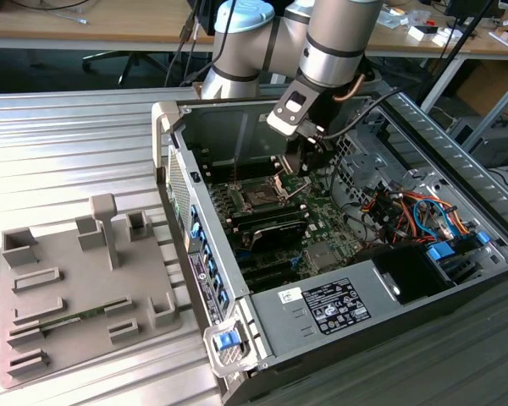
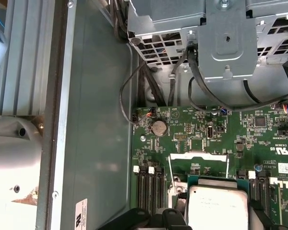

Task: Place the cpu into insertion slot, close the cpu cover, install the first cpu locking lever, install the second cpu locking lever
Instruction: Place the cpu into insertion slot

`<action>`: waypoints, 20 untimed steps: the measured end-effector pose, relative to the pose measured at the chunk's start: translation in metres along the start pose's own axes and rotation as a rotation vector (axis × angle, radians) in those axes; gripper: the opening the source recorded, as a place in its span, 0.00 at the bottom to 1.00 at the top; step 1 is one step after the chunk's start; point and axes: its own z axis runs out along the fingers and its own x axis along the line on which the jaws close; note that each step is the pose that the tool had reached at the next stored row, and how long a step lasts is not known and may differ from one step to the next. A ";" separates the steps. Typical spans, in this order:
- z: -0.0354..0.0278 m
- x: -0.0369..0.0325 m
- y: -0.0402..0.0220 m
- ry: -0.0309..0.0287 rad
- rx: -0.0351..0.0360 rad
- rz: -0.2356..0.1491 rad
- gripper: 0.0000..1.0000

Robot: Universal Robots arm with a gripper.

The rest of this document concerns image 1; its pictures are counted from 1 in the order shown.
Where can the small white box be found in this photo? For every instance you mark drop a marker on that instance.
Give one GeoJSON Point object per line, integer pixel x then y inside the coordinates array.
{"type": "Point", "coordinates": [423, 33]}

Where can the grey box on floor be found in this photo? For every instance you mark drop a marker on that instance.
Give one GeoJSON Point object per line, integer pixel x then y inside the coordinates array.
{"type": "Point", "coordinates": [499, 146]}

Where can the black expansion slot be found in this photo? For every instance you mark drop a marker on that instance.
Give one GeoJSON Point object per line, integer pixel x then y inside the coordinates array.
{"type": "Point", "coordinates": [271, 277]}

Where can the thin metal locking lever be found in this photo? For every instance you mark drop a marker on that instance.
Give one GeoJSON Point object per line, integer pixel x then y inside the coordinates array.
{"type": "Point", "coordinates": [298, 190]}
{"type": "Point", "coordinates": [235, 171]}

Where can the blue case latch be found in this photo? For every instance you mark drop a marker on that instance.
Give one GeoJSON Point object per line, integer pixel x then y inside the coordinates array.
{"type": "Point", "coordinates": [225, 341]}

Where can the CPU socket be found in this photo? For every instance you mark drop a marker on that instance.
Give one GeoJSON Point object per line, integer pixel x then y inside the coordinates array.
{"type": "Point", "coordinates": [258, 196]}

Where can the blue disk carrier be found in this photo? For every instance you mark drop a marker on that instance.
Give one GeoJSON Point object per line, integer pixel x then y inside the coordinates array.
{"type": "Point", "coordinates": [442, 254]}

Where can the grey parts rack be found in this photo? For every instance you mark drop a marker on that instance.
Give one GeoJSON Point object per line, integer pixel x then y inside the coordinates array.
{"type": "Point", "coordinates": [80, 287]}

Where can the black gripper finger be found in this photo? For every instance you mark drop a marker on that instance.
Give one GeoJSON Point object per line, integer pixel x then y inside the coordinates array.
{"type": "Point", "coordinates": [310, 156]}

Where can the green motherboard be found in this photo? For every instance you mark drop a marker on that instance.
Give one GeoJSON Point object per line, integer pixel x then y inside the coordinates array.
{"type": "Point", "coordinates": [321, 220]}

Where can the wooden desk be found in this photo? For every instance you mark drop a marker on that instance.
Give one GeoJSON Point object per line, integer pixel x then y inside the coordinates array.
{"type": "Point", "coordinates": [110, 25]}

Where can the metal drive cage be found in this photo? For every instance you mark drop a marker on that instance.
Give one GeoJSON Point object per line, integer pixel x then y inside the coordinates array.
{"type": "Point", "coordinates": [374, 162]}

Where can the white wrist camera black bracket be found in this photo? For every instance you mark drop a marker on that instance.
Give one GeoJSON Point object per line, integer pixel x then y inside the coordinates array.
{"type": "Point", "coordinates": [290, 114]}

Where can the black office chair base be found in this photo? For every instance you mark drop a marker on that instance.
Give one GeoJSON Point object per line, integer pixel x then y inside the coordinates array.
{"type": "Point", "coordinates": [129, 63]}

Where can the black graphics card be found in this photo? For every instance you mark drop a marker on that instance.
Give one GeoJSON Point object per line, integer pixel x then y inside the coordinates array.
{"type": "Point", "coordinates": [275, 234]}

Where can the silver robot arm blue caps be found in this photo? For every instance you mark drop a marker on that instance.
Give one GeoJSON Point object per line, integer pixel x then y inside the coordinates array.
{"type": "Point", "coordinates": [334, 51]}

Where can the small blue drive clip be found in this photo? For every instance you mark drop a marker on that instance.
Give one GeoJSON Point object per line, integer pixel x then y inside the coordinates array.
{"type": "Point", "coordinates": [483, 237]}

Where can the grey power supply with labels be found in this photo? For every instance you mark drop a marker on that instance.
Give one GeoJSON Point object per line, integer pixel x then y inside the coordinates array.
{"type": "Point", "coordinates": [279, 330]}

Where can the large brown cardboard box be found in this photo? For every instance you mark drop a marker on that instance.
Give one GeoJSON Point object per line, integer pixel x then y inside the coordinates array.
{"type": "Point", "coordinates": [487, 84]}

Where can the black slanted pole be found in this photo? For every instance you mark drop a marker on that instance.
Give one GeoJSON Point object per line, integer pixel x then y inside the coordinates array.
{"type": "Point", "coordinates": [457, 44]}

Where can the grey open PC case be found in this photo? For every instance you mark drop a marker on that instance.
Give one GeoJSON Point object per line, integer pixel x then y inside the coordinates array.
{"type": "Point", "coordinates": [220, 127]}

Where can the black monitor base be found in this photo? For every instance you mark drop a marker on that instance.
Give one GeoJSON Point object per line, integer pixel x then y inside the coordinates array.
{"type": "Point", "coordinates": [470, 6]}

